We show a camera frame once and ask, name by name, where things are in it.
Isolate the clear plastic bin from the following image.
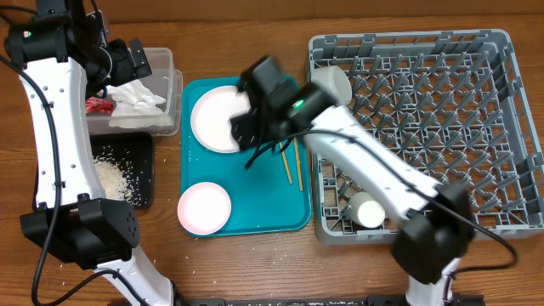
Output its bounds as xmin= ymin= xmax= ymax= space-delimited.
xmin=87 ymin=48 xmax=183 ymax=136

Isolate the teal plastic tray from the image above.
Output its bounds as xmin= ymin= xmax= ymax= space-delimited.
xmin=180 ymin=76 xmax=312 ymax=236

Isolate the left wooden chopstick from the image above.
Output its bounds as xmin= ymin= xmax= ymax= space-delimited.
xmin=279 ymin=142 xmax=292 ymax=184

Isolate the wooden chopstick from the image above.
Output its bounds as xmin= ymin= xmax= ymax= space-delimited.
xmin=293 ymin=138 xmax=303 ymax=192
xmin=279 ymin=142 xmax=292 ymax=184

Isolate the rice pile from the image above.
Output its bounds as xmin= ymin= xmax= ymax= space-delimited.
xmin=93 ymin=145 xmax=142 ymax=207

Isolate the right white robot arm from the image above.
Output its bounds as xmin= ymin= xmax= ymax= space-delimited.
xmin=230 ymin=81 xmax=517 ymax=305

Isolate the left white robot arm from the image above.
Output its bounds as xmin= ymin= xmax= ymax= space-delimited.
xmin=2 ymin=0 xmax=184 ymax=305

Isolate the black tray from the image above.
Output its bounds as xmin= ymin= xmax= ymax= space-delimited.
xmin=90 ymin=132 xmax=154 ymax=209

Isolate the white paper cup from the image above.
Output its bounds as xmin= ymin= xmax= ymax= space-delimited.
xmin=348 ymin=192 xmax=386 ymax=229

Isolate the large white plate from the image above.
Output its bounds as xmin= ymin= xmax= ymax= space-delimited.
xmin=190 ymin=86 xmax=250 ymax=154

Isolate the crumpled white tissue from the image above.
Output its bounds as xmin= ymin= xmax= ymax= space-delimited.
xmin=107 ymin=80 xmax=173 ymax=129

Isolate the small pink plate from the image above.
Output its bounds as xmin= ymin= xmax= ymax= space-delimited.
xmin=177 ymin=182 xmax=231 ymax=235

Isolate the red wrapper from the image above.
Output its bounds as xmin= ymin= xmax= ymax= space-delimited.
xmin=85 ymin=98 xmax=114 ymax=115

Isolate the right wooden chopstick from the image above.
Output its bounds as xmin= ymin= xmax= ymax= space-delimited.
xmin=293 ymin=138 xmax=303 ymax=192

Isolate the small white bowl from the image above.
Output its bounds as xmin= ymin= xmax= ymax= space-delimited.
xmin=310 ymin=65 xmax=352 ymax=105

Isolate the grey dish rack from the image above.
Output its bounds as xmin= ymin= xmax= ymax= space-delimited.
xmin=309 ymin=29 xmax=543 ymax=239

